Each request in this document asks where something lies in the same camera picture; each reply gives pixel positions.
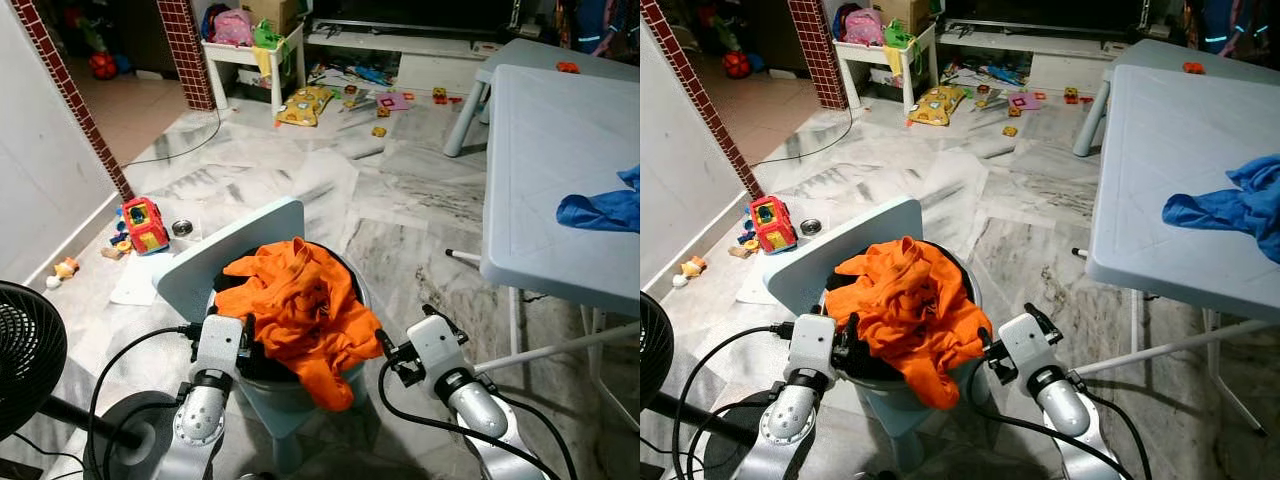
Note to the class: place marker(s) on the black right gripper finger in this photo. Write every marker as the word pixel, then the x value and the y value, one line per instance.
pixel 1043 322
pixel 445 323

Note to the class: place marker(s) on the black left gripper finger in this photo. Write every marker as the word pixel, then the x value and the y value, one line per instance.
pixel 848 342
pixel 251 342

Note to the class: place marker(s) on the orange shirt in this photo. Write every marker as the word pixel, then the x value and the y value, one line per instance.
pixel 300 310
pixel 900 310

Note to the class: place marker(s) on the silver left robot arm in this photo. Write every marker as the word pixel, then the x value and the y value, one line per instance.
pixel 200 415
pixel 790 420

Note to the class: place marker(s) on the red yellow toy truck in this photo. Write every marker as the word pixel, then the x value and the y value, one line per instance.
pixel 145 225
pixel 774 224

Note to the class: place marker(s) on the yellow duck toy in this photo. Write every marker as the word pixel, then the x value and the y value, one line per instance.
pixel 65 270
pixel 692 270

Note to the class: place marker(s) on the white folding table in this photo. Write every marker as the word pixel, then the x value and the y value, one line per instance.
pixel 1170 180
pixel 550 180

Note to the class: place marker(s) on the blue towel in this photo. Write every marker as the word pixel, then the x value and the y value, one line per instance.
pixel 600 212
pixel 1230 210

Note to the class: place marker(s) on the black standing fan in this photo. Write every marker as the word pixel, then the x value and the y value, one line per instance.
pixel 25 350
pixel 652 350

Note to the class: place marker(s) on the pink foam tile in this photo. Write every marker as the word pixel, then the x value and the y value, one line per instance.
pixel 392 101
pixel 1024 101

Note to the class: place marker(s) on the white tv bench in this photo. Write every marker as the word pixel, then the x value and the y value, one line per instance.
pixel 440 72
pixel 1070 72

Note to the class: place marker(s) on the small orange toy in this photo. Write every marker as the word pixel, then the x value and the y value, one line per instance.
pixel 1194 67
pixel 568 67

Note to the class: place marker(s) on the small pale kids table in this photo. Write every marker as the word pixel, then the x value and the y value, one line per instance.
pixel 540 52
pixel 1170 52

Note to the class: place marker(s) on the white side table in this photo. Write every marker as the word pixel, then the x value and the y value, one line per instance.
pixel 868 52
pixel 235 52

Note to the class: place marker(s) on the red ball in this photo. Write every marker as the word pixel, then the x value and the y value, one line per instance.
pixel 104 66
pixel 736 64

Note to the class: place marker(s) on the black television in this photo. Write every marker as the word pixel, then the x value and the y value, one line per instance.
pixel 420 12
pixel 1050 12

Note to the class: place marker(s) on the pink bag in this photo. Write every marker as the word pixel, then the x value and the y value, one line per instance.
pixel 864 28
pixel 232 28

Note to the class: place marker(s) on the brown cardboard box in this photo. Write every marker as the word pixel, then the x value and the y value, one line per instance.
pixel 272 12
pixel 905 12

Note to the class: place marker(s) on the dark backpack cyan strips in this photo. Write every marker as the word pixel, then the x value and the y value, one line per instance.
pixel 600 25
pixel 1230 25

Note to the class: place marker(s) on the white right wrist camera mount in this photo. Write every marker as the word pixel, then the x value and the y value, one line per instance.
pixel 438 350
pixel 1025 348

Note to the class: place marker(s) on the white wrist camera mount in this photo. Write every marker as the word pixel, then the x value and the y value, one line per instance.
pixel 1025 348
pixel 438 350
pixel 220 340
pixel 812 342

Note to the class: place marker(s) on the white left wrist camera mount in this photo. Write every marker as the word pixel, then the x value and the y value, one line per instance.
pixel 812 342
pixel 220 340

